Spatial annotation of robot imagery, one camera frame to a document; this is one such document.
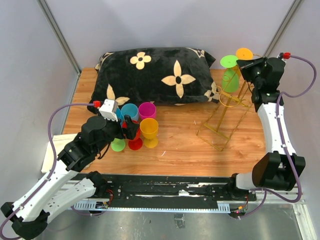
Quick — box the green wine glass row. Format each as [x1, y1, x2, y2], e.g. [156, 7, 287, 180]
[220, 55, 239, 93]

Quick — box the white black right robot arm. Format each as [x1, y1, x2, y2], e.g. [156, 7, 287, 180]
[226, 57, 306, 200]

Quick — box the gold wire glass rack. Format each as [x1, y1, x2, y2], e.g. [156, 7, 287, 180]
[196, 67, 253, 151]

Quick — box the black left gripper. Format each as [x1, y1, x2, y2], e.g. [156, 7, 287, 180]
[94, 110, 140, 154]

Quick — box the blue wine glass front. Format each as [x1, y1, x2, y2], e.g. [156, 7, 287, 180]
[116, 108, 124, 125]

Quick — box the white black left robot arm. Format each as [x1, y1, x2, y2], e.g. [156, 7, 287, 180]
[0, 115, 140, 240]

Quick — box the pink wine glass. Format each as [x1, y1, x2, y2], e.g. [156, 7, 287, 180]
[138, 102, 157, 120]

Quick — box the blue wine glass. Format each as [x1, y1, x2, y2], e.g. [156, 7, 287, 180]
[116, 108, 124, 125]
[121, 103, 139, 121]

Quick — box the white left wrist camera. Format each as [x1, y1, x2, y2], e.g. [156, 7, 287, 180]
[98, 99, 118, 122]

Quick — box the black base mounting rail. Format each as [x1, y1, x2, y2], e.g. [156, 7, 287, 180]
[103, 174, 257, 211]

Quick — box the red wine glass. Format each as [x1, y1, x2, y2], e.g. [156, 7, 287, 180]
[122, 120, 143, 151]

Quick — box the orange wine glass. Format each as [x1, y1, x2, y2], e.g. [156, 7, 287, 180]
[232, 47, 254, 76]
[140, 118, 159, 149]

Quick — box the black floral plush pillow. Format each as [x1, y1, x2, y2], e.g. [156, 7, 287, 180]
[90, 47, 219, 107]

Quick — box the white folded cloth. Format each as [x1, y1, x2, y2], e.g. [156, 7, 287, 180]
[41, 133, 77, 174]

